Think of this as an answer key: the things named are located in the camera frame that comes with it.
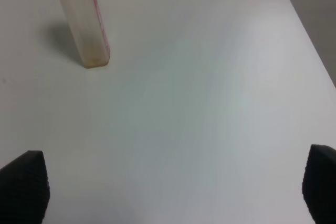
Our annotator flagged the clear plastic drink bottle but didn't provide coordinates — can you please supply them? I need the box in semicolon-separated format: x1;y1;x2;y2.
60;0;110;68

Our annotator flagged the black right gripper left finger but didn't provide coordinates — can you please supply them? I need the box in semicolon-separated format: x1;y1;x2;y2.
1;151;50;224

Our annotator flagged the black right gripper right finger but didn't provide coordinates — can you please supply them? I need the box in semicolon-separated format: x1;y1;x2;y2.
302;144;335;223

